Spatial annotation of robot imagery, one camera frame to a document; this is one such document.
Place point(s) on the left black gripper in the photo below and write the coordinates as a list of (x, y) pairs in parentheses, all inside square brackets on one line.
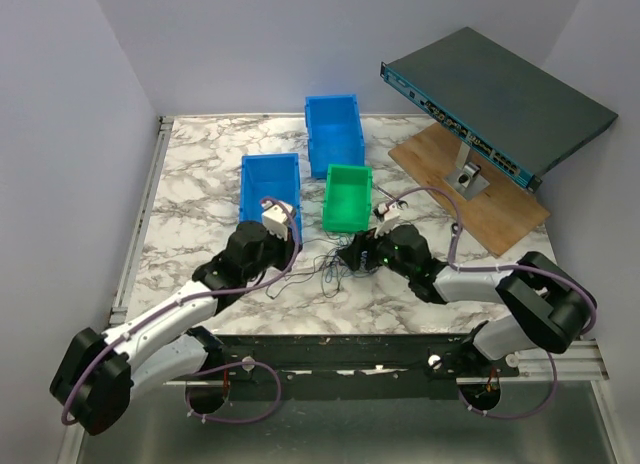
[(288, 252)]

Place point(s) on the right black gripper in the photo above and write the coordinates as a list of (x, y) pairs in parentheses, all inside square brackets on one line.
[(353, 251)]

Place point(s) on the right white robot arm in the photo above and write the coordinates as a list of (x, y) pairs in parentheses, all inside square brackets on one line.
[(547, 308)]

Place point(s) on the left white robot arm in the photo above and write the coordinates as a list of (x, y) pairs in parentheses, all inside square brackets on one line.
[(94, 380)]

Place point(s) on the green bin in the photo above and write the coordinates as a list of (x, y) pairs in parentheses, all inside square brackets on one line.
[(347, 201)]

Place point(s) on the open-end wrench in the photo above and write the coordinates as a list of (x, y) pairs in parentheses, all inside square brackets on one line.
[(391, 198)]

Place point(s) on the near blue bin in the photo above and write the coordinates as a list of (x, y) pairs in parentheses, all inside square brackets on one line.
[(269, 175)]

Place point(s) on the blue bin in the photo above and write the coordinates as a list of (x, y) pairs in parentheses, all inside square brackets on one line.
[(269, 175), (335, 134)]

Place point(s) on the far blue bin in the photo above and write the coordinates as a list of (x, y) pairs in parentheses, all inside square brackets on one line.
[(335, 134)]

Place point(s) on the wooden board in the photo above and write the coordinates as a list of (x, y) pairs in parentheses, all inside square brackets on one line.
[(499, 217)]

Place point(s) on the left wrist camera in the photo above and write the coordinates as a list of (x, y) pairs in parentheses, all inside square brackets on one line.
[(276, 217)]

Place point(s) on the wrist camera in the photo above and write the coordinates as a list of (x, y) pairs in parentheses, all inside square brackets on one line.
[(387, 215), (276, 217)]

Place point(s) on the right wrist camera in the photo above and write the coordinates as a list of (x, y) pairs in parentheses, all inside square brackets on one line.
[(387, 215)]

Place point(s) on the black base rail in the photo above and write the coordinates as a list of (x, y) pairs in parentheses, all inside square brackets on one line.
[(337, 367)]

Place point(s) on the aluminium frame rail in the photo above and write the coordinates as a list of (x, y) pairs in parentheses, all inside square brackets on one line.
[(122, 297)]

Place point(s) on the metal stand bracket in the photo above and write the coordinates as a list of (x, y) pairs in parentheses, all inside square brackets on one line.
[(466, 178)]

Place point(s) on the network switch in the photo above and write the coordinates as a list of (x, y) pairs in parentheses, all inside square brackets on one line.
[(520, 118)]

